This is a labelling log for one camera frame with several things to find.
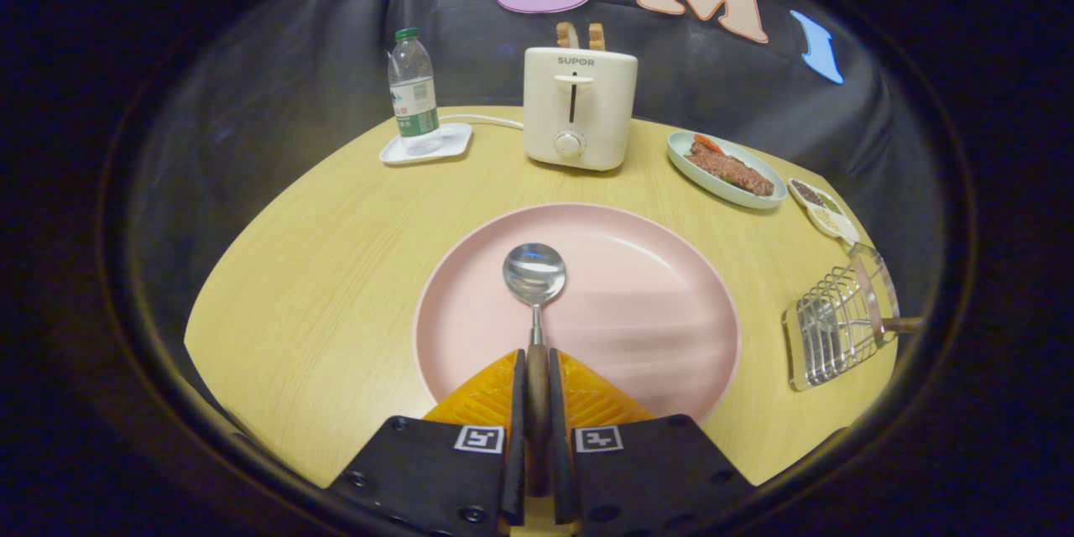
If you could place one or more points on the white divided seasoning dish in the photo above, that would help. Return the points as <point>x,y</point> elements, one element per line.
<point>839,226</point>

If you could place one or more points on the white square coaster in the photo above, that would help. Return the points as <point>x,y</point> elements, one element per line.
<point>453,143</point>

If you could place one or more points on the pink round plate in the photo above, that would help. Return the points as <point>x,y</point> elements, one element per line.
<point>638,310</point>

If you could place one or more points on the cream white toaster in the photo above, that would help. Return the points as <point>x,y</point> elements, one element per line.
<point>608,117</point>

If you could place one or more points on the brown steak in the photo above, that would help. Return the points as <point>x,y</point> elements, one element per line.
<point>730,169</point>

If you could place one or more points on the red tomato slice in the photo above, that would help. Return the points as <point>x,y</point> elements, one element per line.
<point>707,143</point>

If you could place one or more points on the toasted bread slice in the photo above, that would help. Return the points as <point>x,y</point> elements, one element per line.
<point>567,35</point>
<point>596,37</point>

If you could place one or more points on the clear plastic water bottle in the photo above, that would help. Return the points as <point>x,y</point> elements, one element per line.
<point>414,92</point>

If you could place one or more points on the pale green food plate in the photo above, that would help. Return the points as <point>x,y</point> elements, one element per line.
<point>684,159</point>

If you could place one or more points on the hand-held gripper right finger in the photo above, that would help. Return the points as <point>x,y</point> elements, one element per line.
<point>560,453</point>

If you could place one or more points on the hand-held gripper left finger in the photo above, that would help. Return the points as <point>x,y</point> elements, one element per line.
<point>514,453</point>

